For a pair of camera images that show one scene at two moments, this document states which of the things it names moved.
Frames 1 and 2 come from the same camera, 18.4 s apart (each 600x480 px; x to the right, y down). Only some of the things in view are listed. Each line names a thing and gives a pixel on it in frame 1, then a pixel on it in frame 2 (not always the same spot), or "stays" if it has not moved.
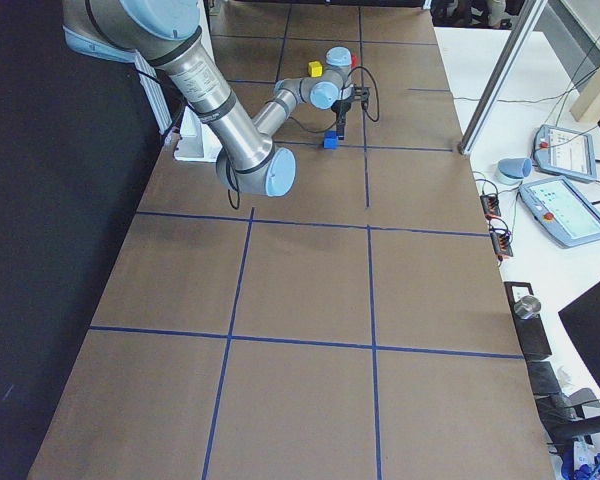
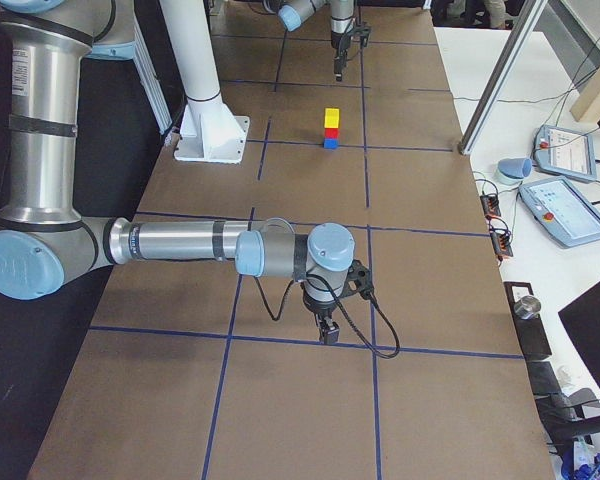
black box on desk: x=531 y=334 stays
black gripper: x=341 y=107 → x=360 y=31
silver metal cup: x=527 y=307 stays
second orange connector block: x=501 y=240 stays
